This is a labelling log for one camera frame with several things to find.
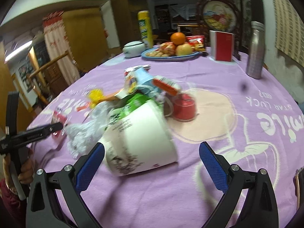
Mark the yellow spray can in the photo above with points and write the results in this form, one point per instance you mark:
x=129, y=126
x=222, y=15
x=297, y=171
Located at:
x=145, y=28

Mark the red small cup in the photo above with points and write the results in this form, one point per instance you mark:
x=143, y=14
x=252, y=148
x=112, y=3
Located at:
x=184, y=107

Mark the person's left hand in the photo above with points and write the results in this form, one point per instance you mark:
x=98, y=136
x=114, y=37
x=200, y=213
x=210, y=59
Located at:
x=26, y=175

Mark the yellow mesh scrubber ball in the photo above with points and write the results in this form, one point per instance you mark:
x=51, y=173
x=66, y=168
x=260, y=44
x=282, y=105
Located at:
x=95, y=96

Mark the white ceramic lidded jar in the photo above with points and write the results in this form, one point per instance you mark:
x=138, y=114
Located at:
x=134, y=49

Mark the bagged pastry on plate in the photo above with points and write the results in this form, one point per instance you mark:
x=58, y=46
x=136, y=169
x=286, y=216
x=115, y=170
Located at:
x=167, y=48

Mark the yellow red apple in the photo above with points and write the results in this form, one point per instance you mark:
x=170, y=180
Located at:
x=183, y=49

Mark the red snack packet on plate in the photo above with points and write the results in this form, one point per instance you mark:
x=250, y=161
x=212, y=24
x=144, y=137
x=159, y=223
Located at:
x=197, y=42

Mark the red white curtain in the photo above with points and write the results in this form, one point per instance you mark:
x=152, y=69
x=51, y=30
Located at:
x=57, y=44

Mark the white plastic bag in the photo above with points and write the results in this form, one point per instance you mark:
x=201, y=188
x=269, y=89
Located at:
x=83, y=136

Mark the red white box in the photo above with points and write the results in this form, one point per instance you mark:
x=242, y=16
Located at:
x=222, y=45

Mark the white paper bucket cup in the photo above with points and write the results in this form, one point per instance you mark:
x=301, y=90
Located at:
x=139, y=142

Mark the silver metal bottle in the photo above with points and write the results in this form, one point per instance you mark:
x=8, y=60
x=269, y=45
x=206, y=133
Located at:
x=256, y=51

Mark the wooden chair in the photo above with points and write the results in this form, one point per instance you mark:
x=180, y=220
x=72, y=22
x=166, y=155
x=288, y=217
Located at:
x=55, y=82

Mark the purple printed tablecloth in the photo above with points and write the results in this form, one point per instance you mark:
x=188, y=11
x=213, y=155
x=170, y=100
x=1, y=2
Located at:
x=253, y=123

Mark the orange fruit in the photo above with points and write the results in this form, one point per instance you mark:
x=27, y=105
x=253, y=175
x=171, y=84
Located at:
x=178, y=38

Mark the round framed picture stand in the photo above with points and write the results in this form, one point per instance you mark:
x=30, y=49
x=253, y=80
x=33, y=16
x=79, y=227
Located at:
x=219, y=15

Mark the blue face mask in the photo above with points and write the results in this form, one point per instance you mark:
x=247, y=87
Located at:
x=145, y=84

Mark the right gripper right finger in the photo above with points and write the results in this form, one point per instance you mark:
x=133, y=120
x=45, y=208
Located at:
x=260, y=206

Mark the green white milk carton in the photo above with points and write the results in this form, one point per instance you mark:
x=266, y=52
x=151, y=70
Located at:
x=129, y=104

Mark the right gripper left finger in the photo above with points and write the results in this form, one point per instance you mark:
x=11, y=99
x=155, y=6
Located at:
x=54, y=198

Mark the small white red carton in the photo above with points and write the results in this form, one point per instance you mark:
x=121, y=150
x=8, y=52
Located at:
x=167, y=85

